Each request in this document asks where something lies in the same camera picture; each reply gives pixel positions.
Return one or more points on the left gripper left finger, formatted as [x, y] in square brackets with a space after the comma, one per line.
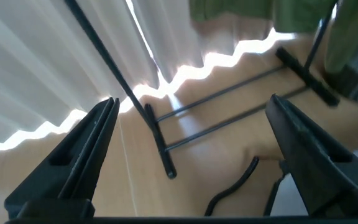
[39, 186]

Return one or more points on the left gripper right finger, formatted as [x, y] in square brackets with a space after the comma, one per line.
[315, 161]

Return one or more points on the green shirt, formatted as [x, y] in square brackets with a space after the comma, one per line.
[297, 15]

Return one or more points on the black clothes rack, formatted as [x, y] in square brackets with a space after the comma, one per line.
[164, 151]

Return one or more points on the beige curtain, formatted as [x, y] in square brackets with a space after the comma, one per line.
[42, 62]

